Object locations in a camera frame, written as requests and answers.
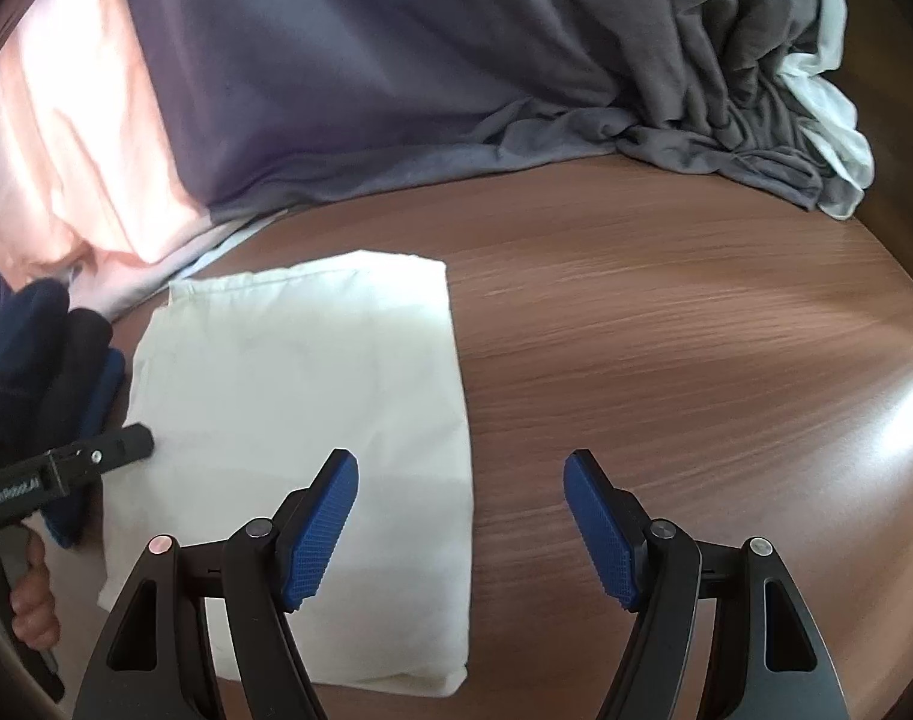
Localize pink hanging garment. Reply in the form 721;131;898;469
0;0;237;319

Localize white pants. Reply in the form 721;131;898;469
100;250;474;697

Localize grey hanging garment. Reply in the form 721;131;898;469
127;0;827;220

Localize white hanging garment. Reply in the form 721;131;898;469
777;0;875;221

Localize person's left hand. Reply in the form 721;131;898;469
10;530;61;652

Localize dark navy folded clothes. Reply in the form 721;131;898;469
0;278;128;550

